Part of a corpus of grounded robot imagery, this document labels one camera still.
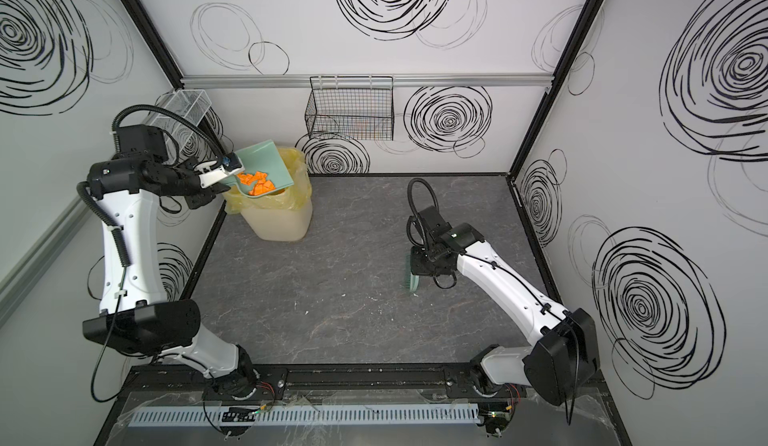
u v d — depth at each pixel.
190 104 0.94
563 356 0.39
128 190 0.44
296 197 0.85
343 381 0.75
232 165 0.60
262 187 0.72
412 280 0.84
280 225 0.94
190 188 0.60
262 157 0.75
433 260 0.55
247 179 0.71
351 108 1.45
